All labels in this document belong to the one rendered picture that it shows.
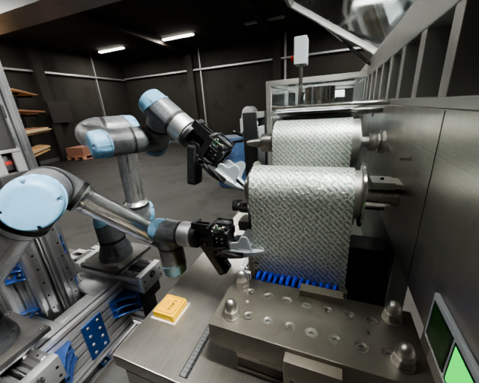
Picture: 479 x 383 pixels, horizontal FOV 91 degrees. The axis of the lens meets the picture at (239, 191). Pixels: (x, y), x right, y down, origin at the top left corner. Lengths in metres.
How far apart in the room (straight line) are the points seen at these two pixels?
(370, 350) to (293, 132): 0.57
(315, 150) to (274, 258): 0.35
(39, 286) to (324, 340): 1.03
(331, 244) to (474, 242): 0.32
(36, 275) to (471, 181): 1.23
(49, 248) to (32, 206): 0.54
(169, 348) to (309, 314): 0.36
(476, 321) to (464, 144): 0.19
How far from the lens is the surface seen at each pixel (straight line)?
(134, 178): 1.17
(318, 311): 0.60
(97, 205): 0.83
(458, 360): 0.37
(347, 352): 0.55
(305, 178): 0.56
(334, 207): 0.56
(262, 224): 0.61
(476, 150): 0.35
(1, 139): 1.09
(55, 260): 1.23
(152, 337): 0.77
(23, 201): 0.68
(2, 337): 1.08
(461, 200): 0.37
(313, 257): 0.63
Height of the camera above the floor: 1.46
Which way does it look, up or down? 20 degrees down
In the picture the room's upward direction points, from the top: 4 degrees counter-clockwise
